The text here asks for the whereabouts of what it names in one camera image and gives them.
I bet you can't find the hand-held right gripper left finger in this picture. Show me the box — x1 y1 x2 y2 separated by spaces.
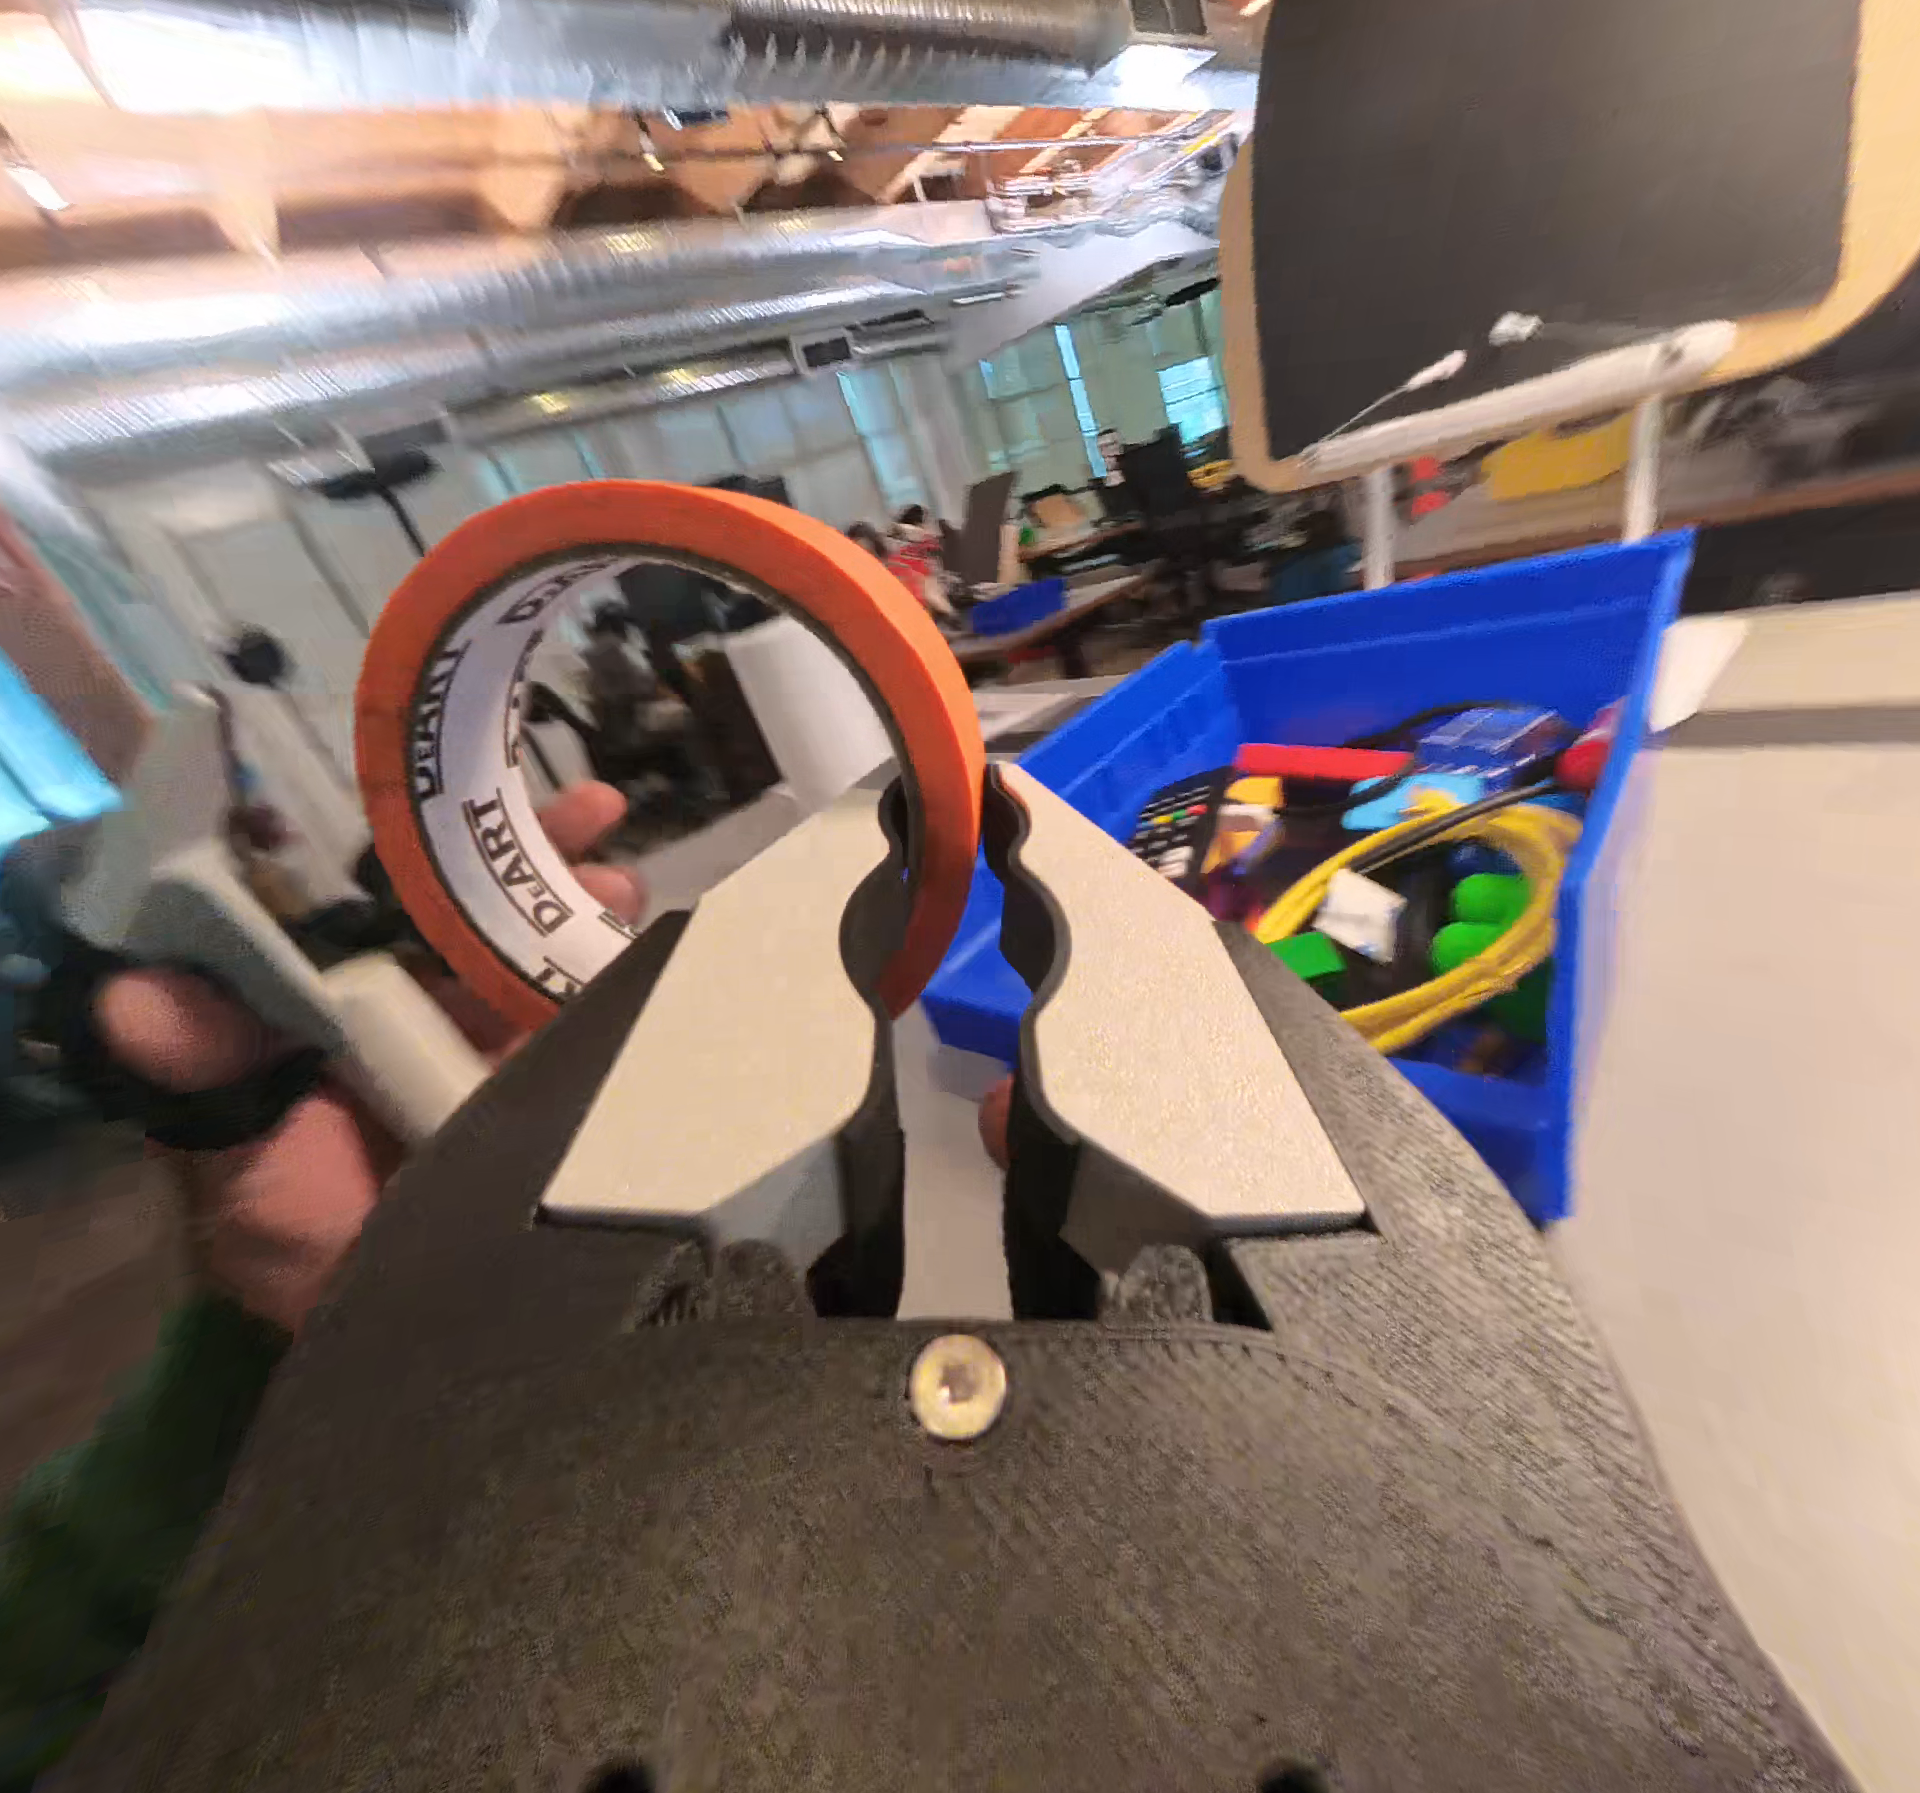
538 775 909 1270

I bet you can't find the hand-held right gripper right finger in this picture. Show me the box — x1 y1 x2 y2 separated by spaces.
985 758 1370 1283

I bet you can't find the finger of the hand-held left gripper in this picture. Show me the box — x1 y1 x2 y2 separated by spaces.
713 615 905 814

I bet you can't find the orange tape roll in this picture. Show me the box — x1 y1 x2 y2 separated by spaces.
356 482 988 1042

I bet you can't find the blue plastic bin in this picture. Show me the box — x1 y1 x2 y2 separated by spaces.
918 531 1699 1228

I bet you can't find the person's left forearm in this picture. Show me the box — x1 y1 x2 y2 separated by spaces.
0 1278 306 1722

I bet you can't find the person's left hand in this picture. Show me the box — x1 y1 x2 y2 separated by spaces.
84 783 650 1345

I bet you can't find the black remote control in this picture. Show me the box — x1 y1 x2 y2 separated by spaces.
1117 764 1288 922

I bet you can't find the black floor lamp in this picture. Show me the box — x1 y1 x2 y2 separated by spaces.
309 458 446 571

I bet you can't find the yellow cable coil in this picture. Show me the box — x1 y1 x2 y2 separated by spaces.
1252 795 1586 1053

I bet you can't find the silver ceiling duct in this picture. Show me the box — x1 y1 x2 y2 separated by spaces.
0 195 1040 463
0 0 1266 133

